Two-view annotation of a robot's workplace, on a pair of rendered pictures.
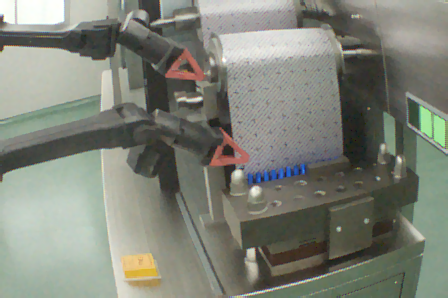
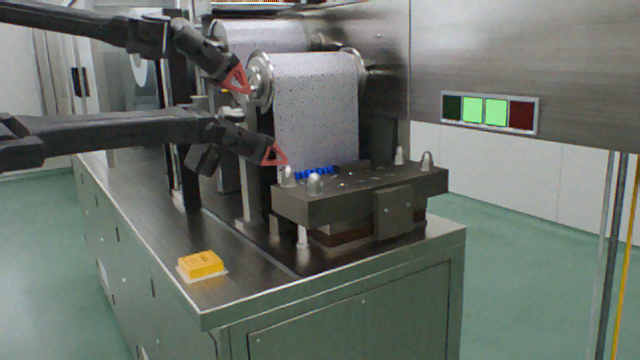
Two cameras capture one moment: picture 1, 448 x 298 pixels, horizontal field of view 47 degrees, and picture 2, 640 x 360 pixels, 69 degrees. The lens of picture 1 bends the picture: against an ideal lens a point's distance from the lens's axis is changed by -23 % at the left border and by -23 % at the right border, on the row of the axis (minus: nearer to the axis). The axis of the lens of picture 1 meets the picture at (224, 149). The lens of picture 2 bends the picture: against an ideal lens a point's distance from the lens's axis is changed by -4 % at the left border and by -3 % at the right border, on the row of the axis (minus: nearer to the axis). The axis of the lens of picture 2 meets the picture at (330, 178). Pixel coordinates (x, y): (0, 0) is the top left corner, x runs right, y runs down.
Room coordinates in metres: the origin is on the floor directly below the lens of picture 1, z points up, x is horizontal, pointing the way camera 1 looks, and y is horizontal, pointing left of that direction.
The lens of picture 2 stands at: (0.14, 0.31, 1.32)
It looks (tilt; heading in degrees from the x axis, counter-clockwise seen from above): 15 degrees down; 336
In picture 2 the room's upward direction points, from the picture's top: 2 degrees counter-clockwise
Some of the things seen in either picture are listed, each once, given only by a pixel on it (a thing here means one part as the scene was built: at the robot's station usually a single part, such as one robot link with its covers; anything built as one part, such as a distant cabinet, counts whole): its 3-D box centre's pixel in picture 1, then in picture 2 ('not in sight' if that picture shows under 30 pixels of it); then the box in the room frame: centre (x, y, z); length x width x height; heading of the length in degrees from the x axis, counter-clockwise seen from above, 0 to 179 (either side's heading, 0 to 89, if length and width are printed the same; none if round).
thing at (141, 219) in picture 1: (188, 118); (176, 164); (2.18, 0.11, 0.88); 2.52 x 0.66 x 0.04; 9
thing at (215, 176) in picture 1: (205, 156); (244, 164); (1.28, 0.04, 1.05); 0.06 x 0.05 x 0.31; 99
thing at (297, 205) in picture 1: (330, 197); (363, 188); (1.10, -0.20, 1.00); 0.40 x 0.16 x 0.06; 99
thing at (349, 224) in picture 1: (351, 228); (394, 211); (1.01, -0.23, 0.96); 0.10 x 0.03 x 0.11; 99
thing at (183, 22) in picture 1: (186, 18); (209, 48); (1.49, 0.06, 1.33); 0.06 x 0.06 x 0.06; 9
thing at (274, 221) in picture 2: not in sight; (323, 211); (1.21, -0.14, 0.92); 0.28 x 0.04 x 0.04; 99
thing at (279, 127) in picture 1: (291, 131); (319, 139); (1.21, -0.14, 1.11); 0.23 x 0.01 x 0.18; 99
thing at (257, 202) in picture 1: (256, 198); (314, 183); (1.03, -0.05, 1.05); 0.04 x 0.04 x 0.04
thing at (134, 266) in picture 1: (138, 266); (200, 264); (1.05, 0.20, 0.91); 0.07 x 0.07 x 0.02; 9
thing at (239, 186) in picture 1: (238, 180); (287, 175); (1.12, -0.02, 1.05); 0.04 x 0.04 x 0.04
